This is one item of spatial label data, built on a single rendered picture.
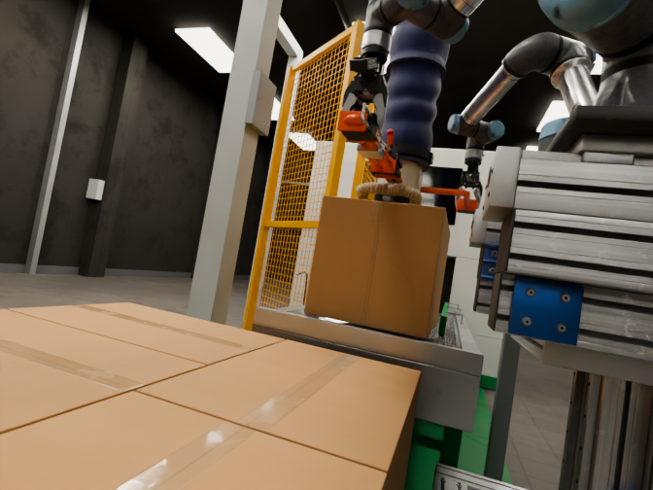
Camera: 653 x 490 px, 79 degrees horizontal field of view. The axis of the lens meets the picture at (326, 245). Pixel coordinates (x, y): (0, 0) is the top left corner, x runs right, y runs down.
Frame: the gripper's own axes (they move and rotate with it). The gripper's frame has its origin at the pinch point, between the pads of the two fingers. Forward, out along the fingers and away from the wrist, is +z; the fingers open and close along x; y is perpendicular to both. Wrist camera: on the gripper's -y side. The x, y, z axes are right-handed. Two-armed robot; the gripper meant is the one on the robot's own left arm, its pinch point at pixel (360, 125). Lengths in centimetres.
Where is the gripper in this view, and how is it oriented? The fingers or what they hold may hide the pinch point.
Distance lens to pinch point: 104.2
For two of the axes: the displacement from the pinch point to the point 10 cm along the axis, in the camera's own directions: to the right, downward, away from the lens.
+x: -9.3, -1.3, 3.5
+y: 3.3, 1.0, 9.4
